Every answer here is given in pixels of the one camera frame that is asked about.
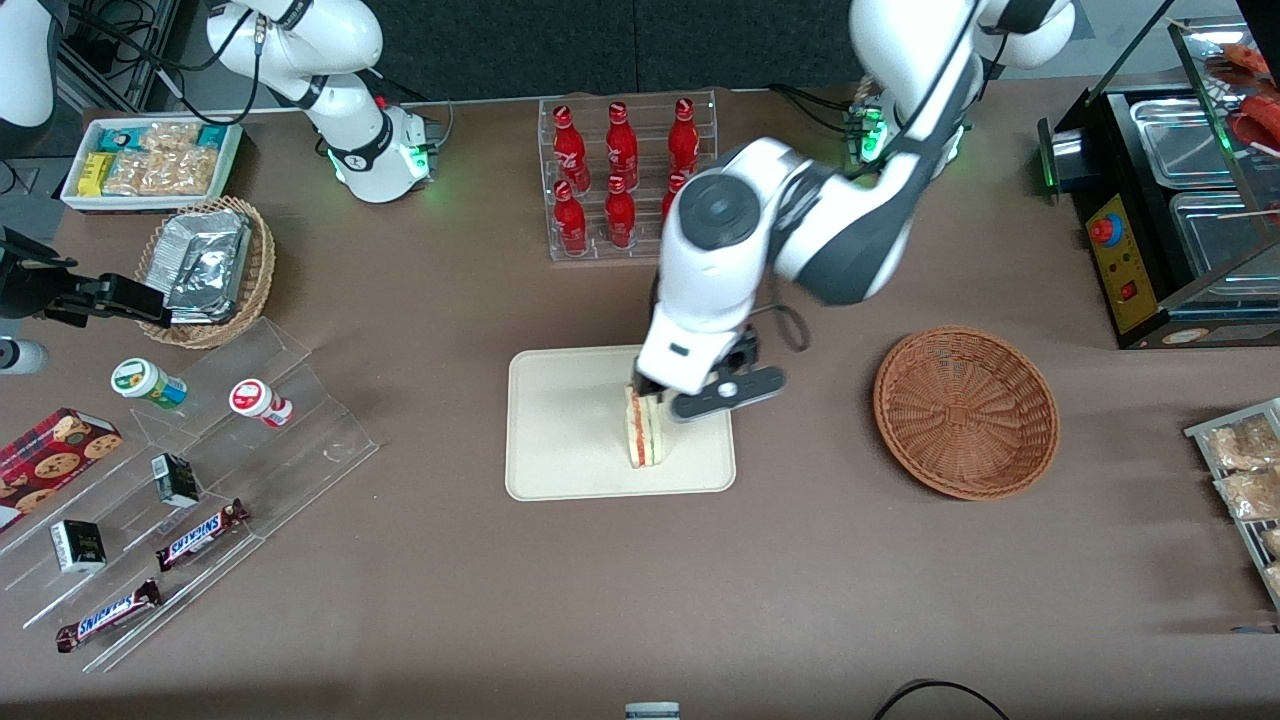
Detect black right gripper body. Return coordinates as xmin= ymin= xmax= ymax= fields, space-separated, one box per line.
xmin=0 ymin=228 xmax=101 ymax=327

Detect triangular sandwich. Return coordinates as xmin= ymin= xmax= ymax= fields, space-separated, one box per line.
xmin=624 ymin=390 xmax=668 ymax=469

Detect cream rectangular plastic tray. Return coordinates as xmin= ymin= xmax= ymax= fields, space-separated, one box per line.
xmin=505 ymin=341 xmax=738 ymax=502

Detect light tan wicker basket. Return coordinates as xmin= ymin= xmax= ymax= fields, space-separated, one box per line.
xmin=135 ymin=196 xmax=277 ymax=349

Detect brown round wicker basket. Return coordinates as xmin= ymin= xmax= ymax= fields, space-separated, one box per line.
xmin=873 ymin=326 xmax=1060 ymax=501

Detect grey tray of snack bags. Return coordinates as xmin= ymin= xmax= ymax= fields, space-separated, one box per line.
xmin=1185 ymin=398 xmax=1280 ymax=611

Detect silver foil packs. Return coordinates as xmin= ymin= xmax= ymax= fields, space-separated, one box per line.
xmin=160 ymin=210 xmax=252 ymax=324

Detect green lid white cup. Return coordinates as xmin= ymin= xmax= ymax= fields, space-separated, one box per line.
xmin=110 ymin=357 xmax=189 ymax=411

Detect white rectangular snack bin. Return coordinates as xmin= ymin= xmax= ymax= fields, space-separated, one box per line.
xmin=60 ymin=118 xmax=244 ymax=213

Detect clear bag of nuts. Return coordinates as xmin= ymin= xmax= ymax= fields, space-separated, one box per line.
xmin=138 ymin=148 xmax=218 ymax=197

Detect clear acrylic bottle rack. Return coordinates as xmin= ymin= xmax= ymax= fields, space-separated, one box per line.
xmin=538 ymin=89 xmax=720 ymax=263

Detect red lid white cup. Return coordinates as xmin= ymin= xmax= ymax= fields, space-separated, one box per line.
xmin=228 ymin=378 xmax=295 ymax=429

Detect red plaid cookie box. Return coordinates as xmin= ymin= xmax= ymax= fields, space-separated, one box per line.
xmin=0 ymin=407 xmax=124 ymax=534

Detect small black carton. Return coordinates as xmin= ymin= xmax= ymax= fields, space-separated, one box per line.
xmin=150 ymin=453 xmax=201 ymax=509
xmin=50 ymin=519 xmax=107 ymax=574

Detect clear acrylic stepped display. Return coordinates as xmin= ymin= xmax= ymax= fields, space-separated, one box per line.
xmin=0 ymin=318 xmax=381 ymax=673

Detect brown Snickers bar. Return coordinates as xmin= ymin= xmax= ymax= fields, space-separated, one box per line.
xmin=155 ymin=499 xmax=251 ymax=572
xmin=55 ymin=579 xmax=164 ymax=653

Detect black food warmer machine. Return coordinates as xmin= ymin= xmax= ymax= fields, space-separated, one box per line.
xmin=1037 ymin=20 xmax=1280 ymax=349

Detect steel warmer pan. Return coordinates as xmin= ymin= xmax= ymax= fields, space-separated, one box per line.
xmin=1128 ymin=95 xmax=1251 ymax=193
xmin=1168 ymin=188 xmax=1280 ymax=283

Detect clear bag of crackers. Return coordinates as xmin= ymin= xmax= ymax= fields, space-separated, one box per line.
xmin=1205 ymin=414 xmax=1280 ymax=471
xmin=1214 ymin=468 xmax=1280 ymax=522

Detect red orange packaged food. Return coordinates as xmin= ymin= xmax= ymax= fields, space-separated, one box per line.
xmin=1215 ymin=42 xmax=1280 ymax=151

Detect black arm base cables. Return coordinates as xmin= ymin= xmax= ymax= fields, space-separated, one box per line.
xmin=768 ymin=84 xmax=861 ymax=136

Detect black looped cable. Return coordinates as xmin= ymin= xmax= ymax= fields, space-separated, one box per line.
xmin=872 ymin=679 xmax=1011 ymax=720

